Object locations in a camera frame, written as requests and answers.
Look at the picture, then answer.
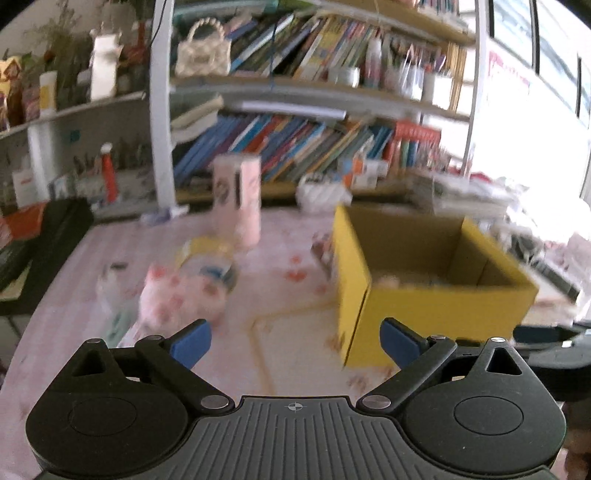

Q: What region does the white cubby shelf unit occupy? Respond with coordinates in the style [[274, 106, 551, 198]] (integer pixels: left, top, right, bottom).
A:
[[0, 90, 161, 219]]

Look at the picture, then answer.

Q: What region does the window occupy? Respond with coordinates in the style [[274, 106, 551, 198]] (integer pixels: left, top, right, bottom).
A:
[[488, 0, 591, 131]]

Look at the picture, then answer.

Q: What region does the orange and white box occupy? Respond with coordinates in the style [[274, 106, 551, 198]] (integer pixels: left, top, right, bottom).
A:
[[338, 156, 389, 188]]

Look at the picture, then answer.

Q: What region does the pink checked tablecloth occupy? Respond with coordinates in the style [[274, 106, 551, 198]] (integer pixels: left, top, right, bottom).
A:
[[0, 203, 578, 477]]

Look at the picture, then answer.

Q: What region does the red and white bottle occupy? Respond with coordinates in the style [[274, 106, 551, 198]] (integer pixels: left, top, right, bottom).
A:
[[100, 143, 119, 204]]

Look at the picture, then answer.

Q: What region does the pink cylinder canister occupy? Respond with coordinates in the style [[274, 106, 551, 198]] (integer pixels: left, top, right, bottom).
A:
[[212, 154, 263, 251]]

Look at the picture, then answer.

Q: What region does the white bottle yellow label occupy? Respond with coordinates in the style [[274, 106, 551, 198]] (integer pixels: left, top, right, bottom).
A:
[[39, 70, 59, 114]]

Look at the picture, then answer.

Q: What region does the group of pen cups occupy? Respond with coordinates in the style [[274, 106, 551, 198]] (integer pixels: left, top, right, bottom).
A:
[[382, 42, 456, 110]]

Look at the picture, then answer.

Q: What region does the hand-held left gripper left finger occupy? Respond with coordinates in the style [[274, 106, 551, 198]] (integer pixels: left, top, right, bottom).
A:
[[62, 319, 235, 414]]

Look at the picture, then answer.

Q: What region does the green plant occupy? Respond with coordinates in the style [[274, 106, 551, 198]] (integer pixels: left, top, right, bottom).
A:
[[25, 0, 94, 75]]

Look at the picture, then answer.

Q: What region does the stack of newspapers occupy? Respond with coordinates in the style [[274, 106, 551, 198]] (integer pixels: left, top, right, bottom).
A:
[[410, 170, 533, 219]]

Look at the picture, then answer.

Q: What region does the cream quilted handbag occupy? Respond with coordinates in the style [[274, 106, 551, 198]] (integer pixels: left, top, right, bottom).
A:
[[174, 18, 232, 78]]

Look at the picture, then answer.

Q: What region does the tall bookshelf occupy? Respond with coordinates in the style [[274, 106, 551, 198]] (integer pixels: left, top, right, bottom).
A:
[[148, 0, 491, 206]]

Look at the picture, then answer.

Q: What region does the leaning row of books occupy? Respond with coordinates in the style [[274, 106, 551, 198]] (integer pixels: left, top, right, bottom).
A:
[[228, 11, 385, 80]]

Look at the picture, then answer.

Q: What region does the fortune god figurine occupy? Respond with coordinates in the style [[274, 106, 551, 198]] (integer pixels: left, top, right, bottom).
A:
[[0, 56, 27, 131]]

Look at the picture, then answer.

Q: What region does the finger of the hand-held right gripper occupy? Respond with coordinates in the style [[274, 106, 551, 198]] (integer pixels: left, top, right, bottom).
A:
[[512, 324, 576, 345]]

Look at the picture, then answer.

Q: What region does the black digital piano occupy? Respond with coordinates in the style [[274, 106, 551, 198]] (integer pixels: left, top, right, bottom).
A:
[[0, 198, 96, 315]]

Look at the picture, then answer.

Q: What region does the white paper carton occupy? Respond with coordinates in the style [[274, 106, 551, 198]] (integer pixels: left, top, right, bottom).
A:
[[89, 30, 124, 101]]

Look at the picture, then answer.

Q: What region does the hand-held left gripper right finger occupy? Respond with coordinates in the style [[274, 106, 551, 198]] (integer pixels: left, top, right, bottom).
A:
[[356, 318, 534, 414]]

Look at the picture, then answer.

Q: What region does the long row of colourful books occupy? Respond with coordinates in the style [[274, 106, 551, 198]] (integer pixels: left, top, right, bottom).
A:
[[172, 113, 399, 184]]

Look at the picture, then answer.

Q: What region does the yellow cardboard box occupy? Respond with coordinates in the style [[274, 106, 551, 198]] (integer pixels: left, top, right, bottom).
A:
[[333, 202, 541, 368]]

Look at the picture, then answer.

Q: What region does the white pen holder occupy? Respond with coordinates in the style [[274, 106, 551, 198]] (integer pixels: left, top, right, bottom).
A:
[[115, 137, 156, 188], [72, 154, 108, 199]]

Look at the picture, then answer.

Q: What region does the person's right hand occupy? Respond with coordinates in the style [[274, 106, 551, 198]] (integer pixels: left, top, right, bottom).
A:
[[563, 401, 591, 480]]

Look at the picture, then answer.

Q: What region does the stack of lying books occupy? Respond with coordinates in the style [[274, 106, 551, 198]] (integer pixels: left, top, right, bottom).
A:
[[170, 95, 225, 142]]

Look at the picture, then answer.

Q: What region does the clear spray bottle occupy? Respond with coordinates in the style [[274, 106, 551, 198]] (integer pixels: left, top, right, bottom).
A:
[[140, 209, 190, 225]]

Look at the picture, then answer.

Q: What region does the white card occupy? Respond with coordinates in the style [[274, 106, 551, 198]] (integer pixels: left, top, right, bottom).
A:
[[11, 168, 36, 209]]

